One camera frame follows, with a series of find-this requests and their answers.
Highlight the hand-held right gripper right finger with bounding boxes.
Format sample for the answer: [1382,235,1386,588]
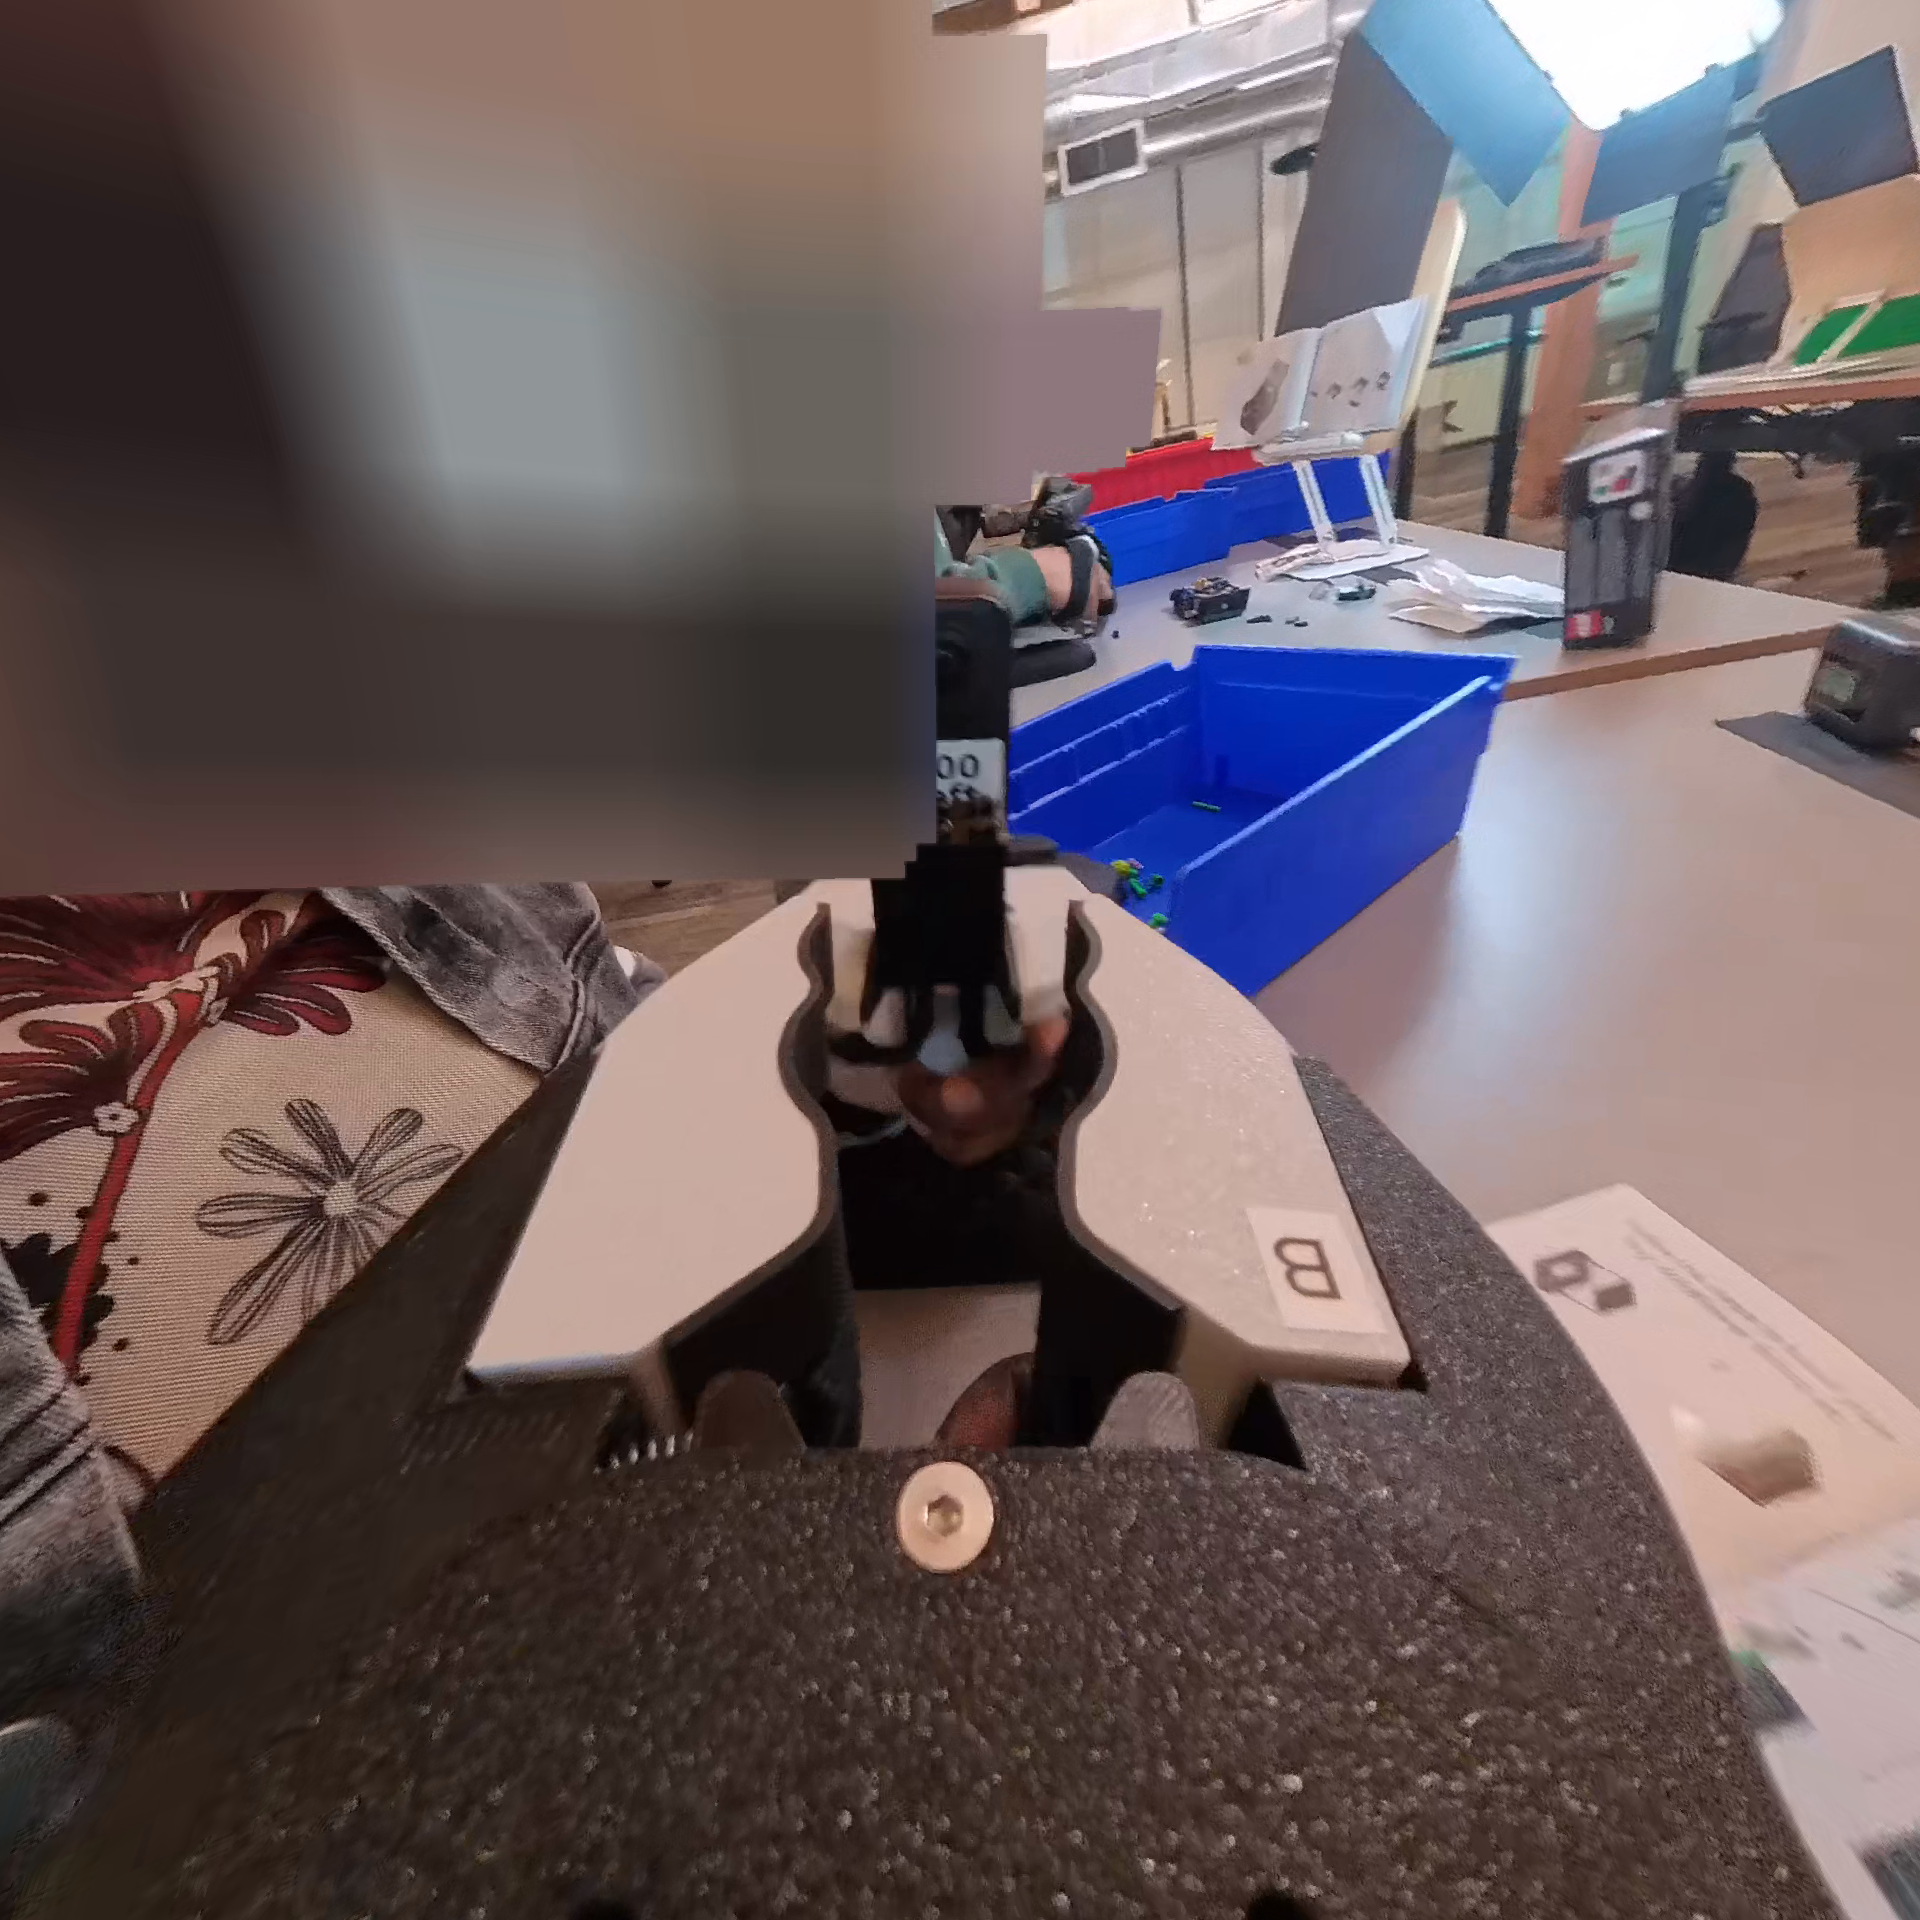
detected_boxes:
[1054,898,1422,1387]

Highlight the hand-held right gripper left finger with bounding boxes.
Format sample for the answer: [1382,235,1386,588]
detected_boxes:
[465,898,839,1394]

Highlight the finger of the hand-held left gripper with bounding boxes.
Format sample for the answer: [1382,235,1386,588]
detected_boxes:
[817,919,906,1063]
[1003,898,1082,1024]

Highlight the black lego block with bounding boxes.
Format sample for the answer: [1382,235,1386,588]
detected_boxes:
[870,840,1041,1052]

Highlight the another person's forearm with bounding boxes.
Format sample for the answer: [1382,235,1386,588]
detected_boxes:
[940,543,1082,617]

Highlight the lego instruction booklet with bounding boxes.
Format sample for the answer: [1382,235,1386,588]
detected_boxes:
[1483,1187,1920,1920]

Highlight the person's left hand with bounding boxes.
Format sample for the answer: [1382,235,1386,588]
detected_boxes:
[901,1046,1072,1177]

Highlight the small blue plastic bin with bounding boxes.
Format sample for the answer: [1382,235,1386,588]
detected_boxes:
[1077,454,1409,588]

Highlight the red plastic bin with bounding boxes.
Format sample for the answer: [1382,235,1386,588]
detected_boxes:
[1065,445,1246,519]

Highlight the large blue plastic bin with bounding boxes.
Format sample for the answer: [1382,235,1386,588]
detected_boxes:
[1003,642,1514,999]

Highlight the white book stand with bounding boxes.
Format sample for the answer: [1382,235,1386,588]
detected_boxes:
[1259,422,1414,561]

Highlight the open book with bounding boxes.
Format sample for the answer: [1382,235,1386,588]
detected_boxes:
[1220,299,1428,454]

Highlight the white plastic bags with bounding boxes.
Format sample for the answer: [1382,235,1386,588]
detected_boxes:
[1386,558,1576,642]

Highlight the tall black box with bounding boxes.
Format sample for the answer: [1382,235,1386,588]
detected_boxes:
[1560,422,1679,647]

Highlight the standing desk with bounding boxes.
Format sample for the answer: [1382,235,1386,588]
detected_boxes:
[1439,256,1642,536]

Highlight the black mat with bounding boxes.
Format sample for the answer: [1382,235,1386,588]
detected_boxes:
[1712,701,1920,815]

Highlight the grey label printer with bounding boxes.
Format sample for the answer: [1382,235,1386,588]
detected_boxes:
[1800,611,1920,750]

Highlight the studio light with barn doors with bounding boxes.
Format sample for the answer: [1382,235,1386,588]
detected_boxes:
[1277,0,1920,339]

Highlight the cardboard box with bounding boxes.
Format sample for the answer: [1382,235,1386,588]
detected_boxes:
[1695,221,1920,378]

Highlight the wooden post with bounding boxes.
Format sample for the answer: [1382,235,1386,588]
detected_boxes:
[1514,129,1608,519]

